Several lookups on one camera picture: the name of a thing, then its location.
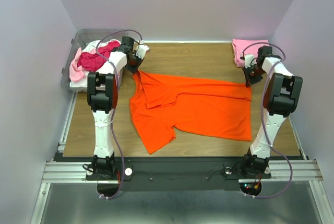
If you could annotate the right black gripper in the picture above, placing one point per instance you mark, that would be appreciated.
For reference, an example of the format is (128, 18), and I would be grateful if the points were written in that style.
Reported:
(250, 80)

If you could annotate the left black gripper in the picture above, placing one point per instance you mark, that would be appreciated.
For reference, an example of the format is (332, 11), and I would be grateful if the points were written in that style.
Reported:
(134, 69)

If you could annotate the orange t shirt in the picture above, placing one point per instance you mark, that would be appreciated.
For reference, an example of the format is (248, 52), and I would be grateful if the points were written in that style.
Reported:
(163, 103)

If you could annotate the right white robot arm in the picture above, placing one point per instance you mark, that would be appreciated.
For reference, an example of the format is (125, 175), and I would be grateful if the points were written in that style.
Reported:
(280, 98)

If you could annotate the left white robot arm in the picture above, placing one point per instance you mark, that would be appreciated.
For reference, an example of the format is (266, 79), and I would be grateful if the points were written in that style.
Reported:
(102, 97)

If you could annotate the white shirt in bin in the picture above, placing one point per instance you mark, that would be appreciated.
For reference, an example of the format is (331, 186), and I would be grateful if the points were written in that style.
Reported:
(116, 61)

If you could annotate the folded pink t shirt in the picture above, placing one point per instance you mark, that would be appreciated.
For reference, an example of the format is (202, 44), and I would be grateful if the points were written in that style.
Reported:
(239, 45)

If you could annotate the magenta t shirt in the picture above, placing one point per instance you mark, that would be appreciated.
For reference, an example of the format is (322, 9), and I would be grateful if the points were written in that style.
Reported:
(95, 55)

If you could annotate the clear plastic bin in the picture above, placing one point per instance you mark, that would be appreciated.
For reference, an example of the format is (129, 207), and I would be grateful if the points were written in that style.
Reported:
(81, 40)

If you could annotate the light pink shirt in bin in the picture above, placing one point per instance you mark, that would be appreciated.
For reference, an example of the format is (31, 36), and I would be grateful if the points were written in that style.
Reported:
(76, 73)

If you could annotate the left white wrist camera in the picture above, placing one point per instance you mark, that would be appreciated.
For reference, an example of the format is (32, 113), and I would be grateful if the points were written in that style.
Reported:
(141, 51)

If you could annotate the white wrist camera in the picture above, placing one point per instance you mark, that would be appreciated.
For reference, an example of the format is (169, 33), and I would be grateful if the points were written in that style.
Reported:
(248, 60)
(141, 51)

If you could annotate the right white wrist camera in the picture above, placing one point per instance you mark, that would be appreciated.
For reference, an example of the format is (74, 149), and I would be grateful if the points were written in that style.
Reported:
(248, 60)

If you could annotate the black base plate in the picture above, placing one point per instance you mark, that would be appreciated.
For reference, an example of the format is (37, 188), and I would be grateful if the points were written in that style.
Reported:
(167, 174)

